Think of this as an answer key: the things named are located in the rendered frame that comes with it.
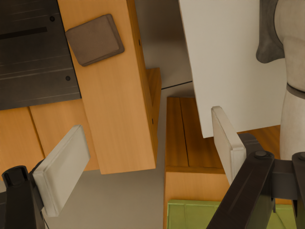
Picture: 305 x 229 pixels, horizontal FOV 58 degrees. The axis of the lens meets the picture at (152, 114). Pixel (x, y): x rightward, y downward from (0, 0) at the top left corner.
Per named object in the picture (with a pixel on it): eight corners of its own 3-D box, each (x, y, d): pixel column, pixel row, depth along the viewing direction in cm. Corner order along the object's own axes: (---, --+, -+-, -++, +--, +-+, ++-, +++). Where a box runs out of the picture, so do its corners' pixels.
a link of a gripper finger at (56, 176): (59, 217, 16) (46, 218, 16) (91, 157, 22) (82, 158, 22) (43, 171, 15) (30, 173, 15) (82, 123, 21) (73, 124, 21)
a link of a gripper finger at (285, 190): (256, 179, 12) (327, 172, 12) (231, 133, 17) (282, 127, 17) (257, 207, 13) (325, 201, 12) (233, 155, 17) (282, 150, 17)
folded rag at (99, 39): (111, 12, 55) (108, 12, 53) (125, 51, 58) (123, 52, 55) (67, 30, 57) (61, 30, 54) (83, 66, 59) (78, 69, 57)
